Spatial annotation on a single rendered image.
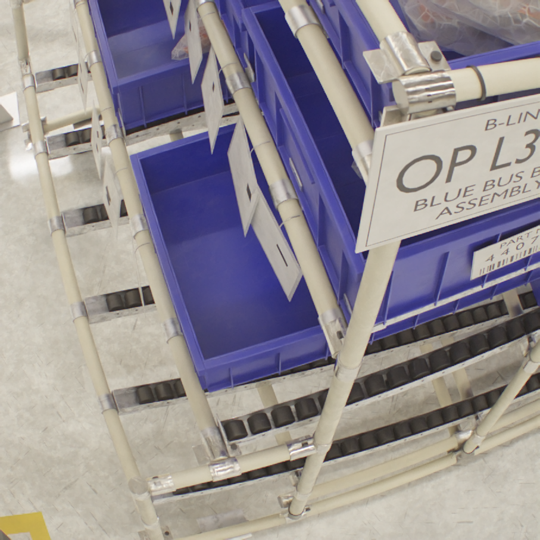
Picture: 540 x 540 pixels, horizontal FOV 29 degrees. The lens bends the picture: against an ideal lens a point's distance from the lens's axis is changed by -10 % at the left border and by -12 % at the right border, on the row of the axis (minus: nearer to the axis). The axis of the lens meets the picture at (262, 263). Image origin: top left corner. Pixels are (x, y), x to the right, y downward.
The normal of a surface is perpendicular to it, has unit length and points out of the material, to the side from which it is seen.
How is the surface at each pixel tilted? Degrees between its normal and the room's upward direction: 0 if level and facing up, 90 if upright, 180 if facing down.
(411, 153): 90
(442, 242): 4
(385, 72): 0
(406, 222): 90
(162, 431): 0
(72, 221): 11
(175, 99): 90
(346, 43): 90
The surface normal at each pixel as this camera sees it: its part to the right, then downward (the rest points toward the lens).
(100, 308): 0.22, -0.48
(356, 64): -0.94, 0.33
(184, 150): 0.32, 0.86
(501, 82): 0.25, 0.29
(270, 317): 0.00, -0.43
